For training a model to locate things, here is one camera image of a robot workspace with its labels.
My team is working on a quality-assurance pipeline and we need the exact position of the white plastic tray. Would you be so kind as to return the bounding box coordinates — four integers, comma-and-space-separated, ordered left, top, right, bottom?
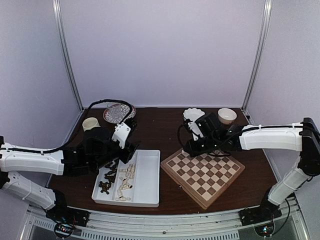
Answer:
91, 149, 161, 208

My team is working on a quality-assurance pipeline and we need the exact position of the right aluminium frame post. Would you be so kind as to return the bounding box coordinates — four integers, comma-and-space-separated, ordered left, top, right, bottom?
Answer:
241, 0, 273, 112

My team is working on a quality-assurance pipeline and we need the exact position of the clear drinking glass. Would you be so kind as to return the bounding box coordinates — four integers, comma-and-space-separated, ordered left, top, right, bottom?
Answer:
107, 102, 122, 119

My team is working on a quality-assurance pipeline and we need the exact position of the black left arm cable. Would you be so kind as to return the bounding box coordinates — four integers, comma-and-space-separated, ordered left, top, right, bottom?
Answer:
0, 99, 133, 155

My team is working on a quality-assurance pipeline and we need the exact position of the patterned brown plate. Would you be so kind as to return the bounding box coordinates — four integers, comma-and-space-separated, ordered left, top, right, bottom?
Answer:
103, 103, 136, 124

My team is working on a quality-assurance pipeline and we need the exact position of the white scalloped bowl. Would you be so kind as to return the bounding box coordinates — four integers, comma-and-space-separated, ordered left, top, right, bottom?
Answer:
182, 107, 205, 123

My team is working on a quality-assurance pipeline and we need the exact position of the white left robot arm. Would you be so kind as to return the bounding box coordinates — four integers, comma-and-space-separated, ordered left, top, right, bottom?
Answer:
0, 126, 137, 222

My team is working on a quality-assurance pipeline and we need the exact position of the cream ceramic mug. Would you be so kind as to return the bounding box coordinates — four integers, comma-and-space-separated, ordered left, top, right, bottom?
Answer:
82, 117, 100, 132

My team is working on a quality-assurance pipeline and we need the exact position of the aluminium frame post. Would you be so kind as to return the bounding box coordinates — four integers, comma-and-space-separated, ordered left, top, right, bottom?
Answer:
52, 0, 84, 112
241, 0, 273, 112

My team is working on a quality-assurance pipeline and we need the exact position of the left aluminium frame post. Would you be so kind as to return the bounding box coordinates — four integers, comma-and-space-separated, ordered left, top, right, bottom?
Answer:
52, 0, 84, 112

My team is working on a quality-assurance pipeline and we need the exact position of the cream round bowl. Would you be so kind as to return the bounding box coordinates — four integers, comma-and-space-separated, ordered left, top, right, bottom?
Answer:
217, 108, 237, 125

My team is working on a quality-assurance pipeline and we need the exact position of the light chess pieces pile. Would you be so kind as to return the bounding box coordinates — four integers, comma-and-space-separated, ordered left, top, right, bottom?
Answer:
114, 164, 136, 202

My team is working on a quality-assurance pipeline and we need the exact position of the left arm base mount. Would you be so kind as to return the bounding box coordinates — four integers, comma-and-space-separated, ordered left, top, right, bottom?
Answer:
45, 207, 90, 227

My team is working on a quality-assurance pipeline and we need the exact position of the dark chess pieces pile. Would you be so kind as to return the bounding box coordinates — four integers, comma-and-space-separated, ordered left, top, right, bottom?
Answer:
98, 160, 119, 195

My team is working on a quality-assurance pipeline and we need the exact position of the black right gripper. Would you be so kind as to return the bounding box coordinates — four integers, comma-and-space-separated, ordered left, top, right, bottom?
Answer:
184, 135, 220, 158

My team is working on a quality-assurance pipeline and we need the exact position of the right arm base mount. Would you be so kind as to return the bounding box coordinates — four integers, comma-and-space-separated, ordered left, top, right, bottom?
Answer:
238, 207, 282, 226

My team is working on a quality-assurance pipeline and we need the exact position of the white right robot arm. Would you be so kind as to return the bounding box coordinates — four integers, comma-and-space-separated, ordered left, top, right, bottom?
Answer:
182, 108, 320, 221

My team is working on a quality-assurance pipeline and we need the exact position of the wooden chess board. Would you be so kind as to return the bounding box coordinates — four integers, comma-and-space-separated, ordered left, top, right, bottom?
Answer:
160, 149, 245, 210

